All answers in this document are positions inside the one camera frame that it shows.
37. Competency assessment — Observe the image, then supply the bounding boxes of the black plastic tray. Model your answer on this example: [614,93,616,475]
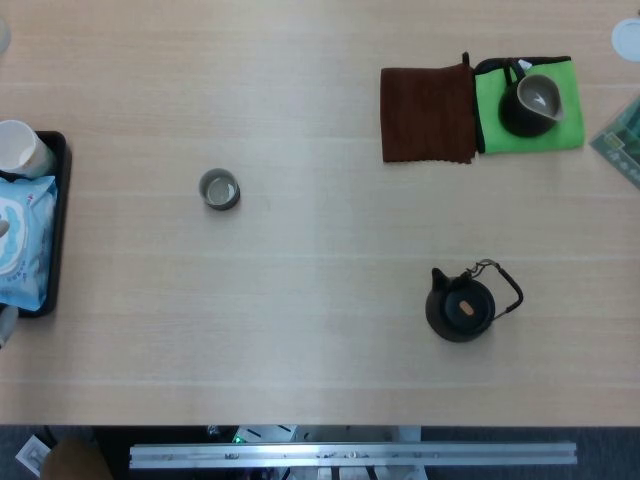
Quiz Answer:
[0,130,73,320]

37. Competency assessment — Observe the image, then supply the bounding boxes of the white paper cup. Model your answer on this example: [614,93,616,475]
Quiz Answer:
[0,119,56,179]

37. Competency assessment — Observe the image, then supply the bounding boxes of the aluminium rail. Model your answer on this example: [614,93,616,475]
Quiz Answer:
[128,441,579,470]

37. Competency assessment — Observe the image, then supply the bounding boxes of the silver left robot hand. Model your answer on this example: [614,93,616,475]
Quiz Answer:
[0,305,20,351]

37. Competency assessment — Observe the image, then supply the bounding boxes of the green tea box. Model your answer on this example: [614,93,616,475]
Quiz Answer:
[588,95,640,190]

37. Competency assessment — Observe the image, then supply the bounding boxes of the green cloth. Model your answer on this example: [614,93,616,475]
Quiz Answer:
[472,55,586,155]

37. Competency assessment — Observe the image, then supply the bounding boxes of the brown cloth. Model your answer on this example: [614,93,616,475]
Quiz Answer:
[379,51,478,165]

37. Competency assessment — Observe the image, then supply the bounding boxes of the black ceramic pitcher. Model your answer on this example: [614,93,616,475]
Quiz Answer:
[498,58,566,138]

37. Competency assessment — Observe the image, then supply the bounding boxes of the white floor socket box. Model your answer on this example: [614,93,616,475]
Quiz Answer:
[14,434,52,476]

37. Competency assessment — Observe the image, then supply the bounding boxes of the white round lid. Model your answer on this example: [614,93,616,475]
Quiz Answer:
[611,17,640,63]

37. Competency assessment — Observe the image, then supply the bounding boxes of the orange brown stool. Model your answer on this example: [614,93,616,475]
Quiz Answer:
[40,438,115,480]

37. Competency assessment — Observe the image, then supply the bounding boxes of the black teapot with handle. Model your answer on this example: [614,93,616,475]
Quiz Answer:
[424,258,525,344]

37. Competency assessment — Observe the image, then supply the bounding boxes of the small grey tea cup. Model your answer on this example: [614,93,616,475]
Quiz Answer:
[198,168,242,212]

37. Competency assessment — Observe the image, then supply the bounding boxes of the blue wet wipes pack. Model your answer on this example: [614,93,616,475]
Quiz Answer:
[0,173,59,312]

